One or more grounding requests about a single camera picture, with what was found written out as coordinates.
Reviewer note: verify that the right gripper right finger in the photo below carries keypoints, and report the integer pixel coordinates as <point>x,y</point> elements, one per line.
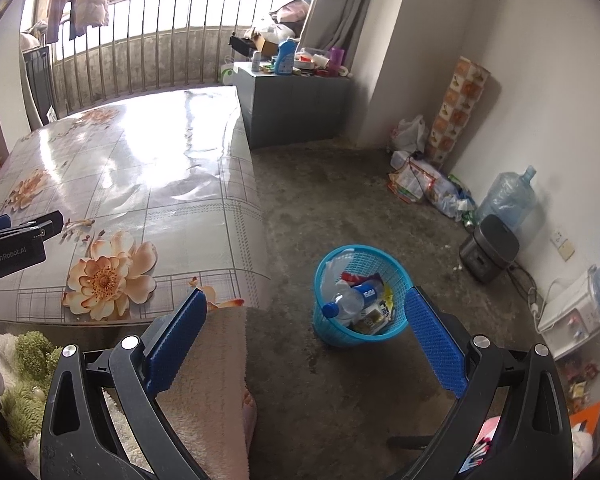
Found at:
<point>533,437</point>

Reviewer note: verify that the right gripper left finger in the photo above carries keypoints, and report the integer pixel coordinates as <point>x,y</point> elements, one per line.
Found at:
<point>78,439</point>

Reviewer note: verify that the clear bottle blue cap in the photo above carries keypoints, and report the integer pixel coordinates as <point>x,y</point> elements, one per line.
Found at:
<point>350,301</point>

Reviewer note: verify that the blue mesh trash basket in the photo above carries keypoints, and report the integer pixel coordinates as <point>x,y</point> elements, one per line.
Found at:
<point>355,264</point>

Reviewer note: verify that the floor trash packaging pile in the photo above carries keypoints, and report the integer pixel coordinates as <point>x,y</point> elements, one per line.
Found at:
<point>415,181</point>

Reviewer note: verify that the white water dispenser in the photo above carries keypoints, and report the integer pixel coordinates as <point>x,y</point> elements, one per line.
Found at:
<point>572,318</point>

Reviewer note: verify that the pink fluffy blanket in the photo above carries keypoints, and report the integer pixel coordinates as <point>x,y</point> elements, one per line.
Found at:
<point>208,405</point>

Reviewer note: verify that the black rice cooker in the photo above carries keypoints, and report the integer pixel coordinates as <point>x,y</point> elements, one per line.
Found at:
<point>489,250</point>

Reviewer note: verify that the metal balcony railing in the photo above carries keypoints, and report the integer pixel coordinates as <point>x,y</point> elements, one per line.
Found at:
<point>148,46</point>

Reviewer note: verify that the white green paper bag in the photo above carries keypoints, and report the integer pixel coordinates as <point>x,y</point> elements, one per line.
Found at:
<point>226,74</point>

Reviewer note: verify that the large blue water jug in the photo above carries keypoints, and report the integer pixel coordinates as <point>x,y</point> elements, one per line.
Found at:
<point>510,197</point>

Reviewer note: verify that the grey cabinet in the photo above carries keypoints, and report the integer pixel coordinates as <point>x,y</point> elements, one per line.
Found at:
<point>280,110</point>

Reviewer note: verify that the cardboard box with clutter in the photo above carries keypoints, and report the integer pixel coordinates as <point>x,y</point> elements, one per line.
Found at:
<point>266,34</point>

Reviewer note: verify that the blue detergent bottle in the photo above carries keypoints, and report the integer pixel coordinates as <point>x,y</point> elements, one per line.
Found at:
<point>284,62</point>

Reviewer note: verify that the white plastic bag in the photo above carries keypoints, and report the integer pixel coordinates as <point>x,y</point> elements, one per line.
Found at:
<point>409,135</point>

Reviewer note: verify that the purple cup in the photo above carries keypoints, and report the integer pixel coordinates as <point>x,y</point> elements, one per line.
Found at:
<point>336,56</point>

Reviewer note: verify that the tall patterned box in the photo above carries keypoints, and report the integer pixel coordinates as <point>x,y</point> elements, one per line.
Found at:
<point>460,98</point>

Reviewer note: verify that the beige curtain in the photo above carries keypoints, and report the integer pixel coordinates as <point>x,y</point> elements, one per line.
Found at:
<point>334,24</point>

